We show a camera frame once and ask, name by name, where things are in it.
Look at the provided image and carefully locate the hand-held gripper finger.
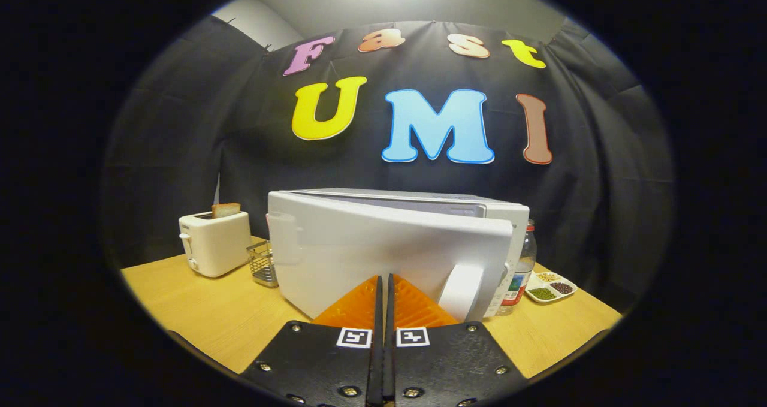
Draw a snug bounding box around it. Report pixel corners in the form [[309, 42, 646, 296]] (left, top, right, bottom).
[[383, 273, 529, 407], [238, 274, 384, 407]]

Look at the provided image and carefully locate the white microwave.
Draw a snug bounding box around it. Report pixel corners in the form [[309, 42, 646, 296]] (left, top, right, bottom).
[[267, 187, 531, 324]]

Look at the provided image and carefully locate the clear bottle red label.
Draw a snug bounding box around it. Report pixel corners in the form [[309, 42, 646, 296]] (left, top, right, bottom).
[[496, 219, 537, 316]]

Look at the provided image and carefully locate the white divided dish of beans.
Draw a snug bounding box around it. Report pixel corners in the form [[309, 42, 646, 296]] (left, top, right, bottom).
[[524, 270, 578, 304]]

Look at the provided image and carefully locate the white toaster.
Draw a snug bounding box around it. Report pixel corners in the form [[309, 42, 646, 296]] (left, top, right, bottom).
[[179, 210, 252, 278]]

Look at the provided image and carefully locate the metal wire holder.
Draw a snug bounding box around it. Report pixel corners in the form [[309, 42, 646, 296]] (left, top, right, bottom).
[[246, 240, 279, 288]]

